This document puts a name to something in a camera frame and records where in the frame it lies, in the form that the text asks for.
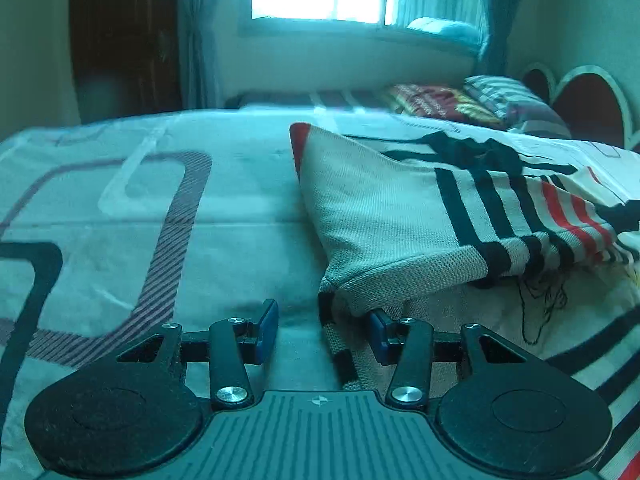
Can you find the teal curtain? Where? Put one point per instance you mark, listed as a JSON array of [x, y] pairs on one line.
[[197, 35], [497, 15]]

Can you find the dark wooden wardrobe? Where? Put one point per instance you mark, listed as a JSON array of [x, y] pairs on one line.
[[125, 40]]

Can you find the striped pillow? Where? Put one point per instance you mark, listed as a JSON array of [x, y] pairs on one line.
[[515, 100]]

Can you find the red printed pillow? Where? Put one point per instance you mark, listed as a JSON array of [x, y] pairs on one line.
[[440, 102]]

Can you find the striped knit sweater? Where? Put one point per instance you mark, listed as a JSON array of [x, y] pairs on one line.
[[390, 220]]

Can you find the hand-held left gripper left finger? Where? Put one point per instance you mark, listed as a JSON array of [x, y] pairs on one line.
[[268, 332]]

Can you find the pale folded cloth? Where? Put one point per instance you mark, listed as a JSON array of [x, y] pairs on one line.
[[445, 30]]

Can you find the curved wooden headboard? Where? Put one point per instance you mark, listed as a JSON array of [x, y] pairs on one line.
[[590, 100]]

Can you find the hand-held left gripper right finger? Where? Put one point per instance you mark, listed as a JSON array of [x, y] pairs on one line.
[[379, 340]]

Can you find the patterned bedsheet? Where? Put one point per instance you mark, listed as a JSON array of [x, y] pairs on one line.
[[100, 210]]

